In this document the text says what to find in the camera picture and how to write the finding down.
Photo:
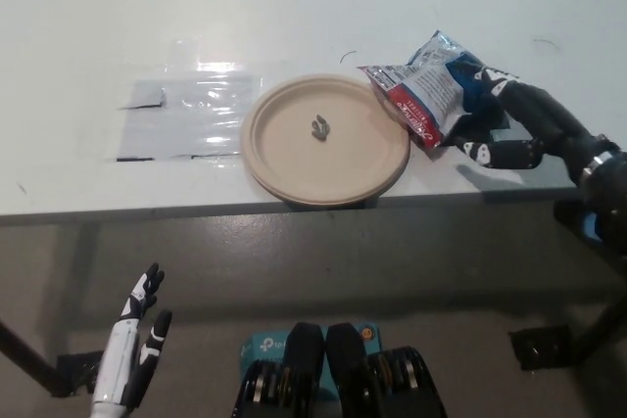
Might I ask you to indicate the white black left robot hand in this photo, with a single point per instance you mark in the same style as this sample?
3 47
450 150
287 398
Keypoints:
120 359

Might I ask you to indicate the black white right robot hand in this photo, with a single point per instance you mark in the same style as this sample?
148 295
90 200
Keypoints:
548 119

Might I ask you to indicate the red white blue seed bag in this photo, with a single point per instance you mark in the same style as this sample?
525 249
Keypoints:
426 95

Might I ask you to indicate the grey sunflower seeds pile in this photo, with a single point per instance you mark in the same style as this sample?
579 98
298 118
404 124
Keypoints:
319 128

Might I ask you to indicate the beige paper plate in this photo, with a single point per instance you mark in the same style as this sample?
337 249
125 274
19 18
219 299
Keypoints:
294 158

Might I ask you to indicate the grey table leg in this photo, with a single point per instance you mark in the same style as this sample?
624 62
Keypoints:
85 266

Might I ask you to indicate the black and blue object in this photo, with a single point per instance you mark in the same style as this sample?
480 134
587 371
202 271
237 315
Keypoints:
578 222

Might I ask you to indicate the teal cardboard router box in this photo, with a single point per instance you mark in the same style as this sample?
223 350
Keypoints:
262 345

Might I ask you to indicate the clear plastic sheet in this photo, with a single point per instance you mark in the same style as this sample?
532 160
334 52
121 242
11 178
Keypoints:
196 119

